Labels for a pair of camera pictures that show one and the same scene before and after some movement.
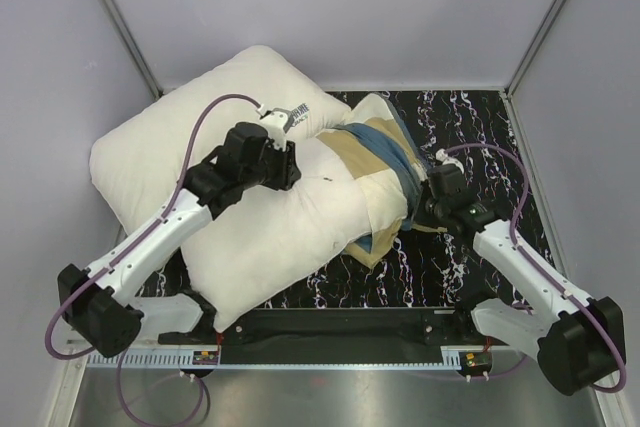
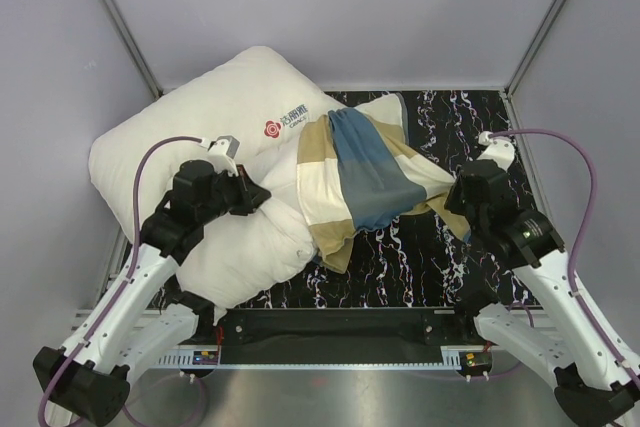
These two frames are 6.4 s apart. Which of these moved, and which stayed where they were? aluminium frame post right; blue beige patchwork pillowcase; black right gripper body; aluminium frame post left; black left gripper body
Moved: blue beige patchwork pillowcase; black left gripper body; black right gripper body
Stayed: aluminium frame post right; aluminium frame post left
